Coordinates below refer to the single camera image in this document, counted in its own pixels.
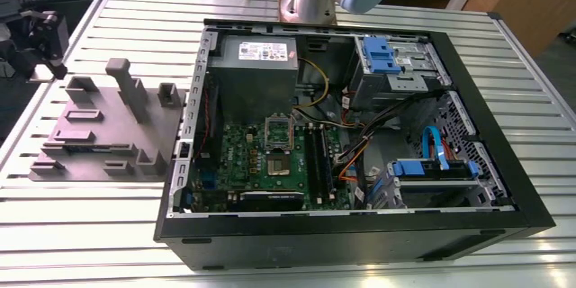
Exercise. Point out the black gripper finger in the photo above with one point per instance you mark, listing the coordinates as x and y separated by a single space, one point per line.
50 38

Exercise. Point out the CPU socket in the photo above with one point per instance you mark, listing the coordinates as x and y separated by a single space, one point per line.
279 166

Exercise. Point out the green RAM stick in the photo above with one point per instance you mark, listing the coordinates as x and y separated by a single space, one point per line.
87 149

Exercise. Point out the grey parts rack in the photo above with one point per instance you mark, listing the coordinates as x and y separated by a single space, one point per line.
158 133

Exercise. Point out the grey power supply unit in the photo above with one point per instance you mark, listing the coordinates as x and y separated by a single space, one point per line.
252 92

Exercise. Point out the metal locking lever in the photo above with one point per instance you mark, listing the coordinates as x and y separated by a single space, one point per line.
295 133

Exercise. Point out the green motherboard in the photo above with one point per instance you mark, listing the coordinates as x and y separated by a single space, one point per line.
288 185

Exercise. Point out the black graphics card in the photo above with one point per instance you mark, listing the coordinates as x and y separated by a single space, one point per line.
270 202

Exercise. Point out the black RAM slot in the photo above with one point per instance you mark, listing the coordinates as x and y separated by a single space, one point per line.
312 161
327 163

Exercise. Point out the blue plastic drive latch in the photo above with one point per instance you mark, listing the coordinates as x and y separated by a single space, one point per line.
380 57

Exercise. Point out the silver metal drive cage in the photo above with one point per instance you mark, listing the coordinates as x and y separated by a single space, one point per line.
404 85

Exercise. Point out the black PC case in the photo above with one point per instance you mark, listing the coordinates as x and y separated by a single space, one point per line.
315 244

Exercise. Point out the hard disk in blue carrier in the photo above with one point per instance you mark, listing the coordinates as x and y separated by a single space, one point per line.
411 169

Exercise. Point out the silver metal disk bay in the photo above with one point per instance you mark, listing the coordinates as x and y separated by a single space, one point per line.
391 197

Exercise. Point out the wooden cabinet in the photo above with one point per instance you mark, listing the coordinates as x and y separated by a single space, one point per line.
531 4

